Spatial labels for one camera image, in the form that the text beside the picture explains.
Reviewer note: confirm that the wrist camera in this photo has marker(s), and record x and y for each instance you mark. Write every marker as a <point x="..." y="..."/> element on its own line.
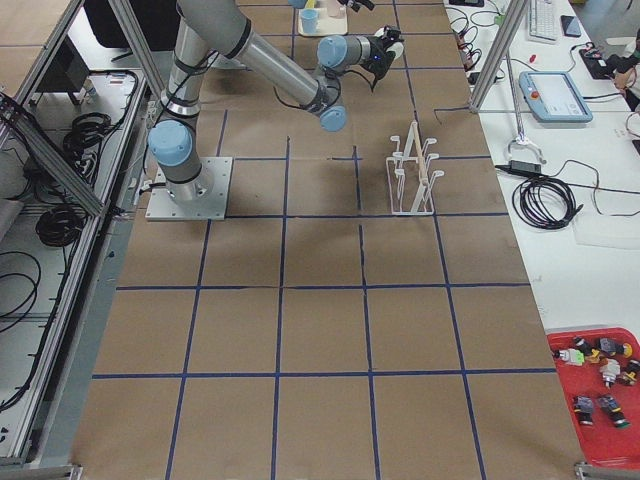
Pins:
<point x="391" y="34"/>

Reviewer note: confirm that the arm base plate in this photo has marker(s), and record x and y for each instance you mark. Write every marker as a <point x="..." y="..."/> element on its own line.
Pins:
<point x="204" y="198"/>

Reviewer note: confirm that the light blue cup front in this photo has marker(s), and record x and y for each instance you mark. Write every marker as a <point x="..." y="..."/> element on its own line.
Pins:
<point x="309" y="18"/>

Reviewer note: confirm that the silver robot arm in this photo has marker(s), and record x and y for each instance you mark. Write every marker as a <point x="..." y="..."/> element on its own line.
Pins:
<point x="218" y="34"/>

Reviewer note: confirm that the red parts tray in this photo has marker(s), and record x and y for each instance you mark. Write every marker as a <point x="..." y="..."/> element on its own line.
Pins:
<point x="599" y="374"/>

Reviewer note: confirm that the white keyboard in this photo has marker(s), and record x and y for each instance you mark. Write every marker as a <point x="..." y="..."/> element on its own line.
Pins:
<point x="542" y="21"/>

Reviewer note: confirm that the white wire cup rack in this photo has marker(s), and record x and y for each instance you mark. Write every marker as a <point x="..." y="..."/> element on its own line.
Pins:
<point x="411" y="179"/>

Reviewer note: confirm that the black smartphone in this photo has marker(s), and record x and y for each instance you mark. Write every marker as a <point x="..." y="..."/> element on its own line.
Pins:
<point x="570" y="26"/>

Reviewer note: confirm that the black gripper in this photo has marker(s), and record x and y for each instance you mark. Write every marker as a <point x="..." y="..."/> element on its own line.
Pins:
<point x="382" y="50"/>
<point x="353" y="4"/>

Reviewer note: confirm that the teach pendant tablet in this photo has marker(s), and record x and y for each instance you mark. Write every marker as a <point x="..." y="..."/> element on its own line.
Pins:
<point x="554" y="98"/>

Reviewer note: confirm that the beige plastic tray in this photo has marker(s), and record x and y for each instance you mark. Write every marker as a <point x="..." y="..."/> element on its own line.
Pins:
<point x="332" y="18"/>

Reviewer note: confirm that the white plastic cup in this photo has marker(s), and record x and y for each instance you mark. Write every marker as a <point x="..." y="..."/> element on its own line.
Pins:
<point x="397" y="48"/>

